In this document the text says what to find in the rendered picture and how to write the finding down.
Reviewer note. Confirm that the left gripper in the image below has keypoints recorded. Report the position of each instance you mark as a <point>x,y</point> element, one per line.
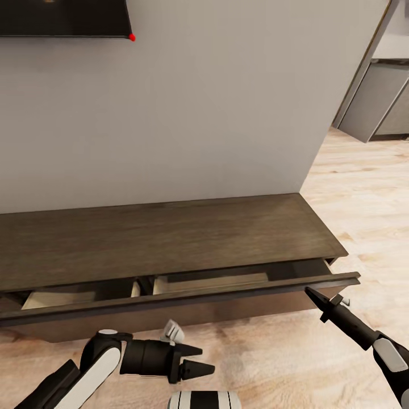
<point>164,359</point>

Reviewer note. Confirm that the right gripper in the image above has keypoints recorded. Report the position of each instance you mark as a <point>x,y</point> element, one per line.
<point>334,311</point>

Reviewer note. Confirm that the robot trunk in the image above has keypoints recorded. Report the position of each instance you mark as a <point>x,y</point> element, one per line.
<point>204,400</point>

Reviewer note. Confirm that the wall mounted tv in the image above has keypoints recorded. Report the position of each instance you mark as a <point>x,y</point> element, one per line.
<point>89,19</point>

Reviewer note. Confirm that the cabinet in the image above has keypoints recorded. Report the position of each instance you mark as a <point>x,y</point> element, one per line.
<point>67,274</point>

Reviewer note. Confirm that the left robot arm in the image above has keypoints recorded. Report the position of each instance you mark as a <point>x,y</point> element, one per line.
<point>70,387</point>

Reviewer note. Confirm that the dishwasher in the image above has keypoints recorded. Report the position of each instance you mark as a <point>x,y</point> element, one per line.
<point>395,124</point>

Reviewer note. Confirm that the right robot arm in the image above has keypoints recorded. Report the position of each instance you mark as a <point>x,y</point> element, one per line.
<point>392,357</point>

